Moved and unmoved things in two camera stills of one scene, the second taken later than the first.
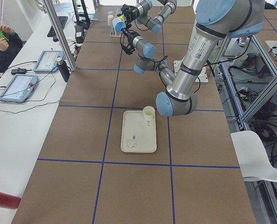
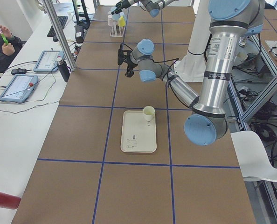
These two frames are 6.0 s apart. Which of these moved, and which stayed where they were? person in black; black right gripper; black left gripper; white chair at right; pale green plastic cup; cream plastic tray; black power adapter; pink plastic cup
Moved: black left gripper; black right gripper
Stayed: pale green plastic cup; black power adapter; person in black; cream plastic tray; pink plastic cup; white chair at right
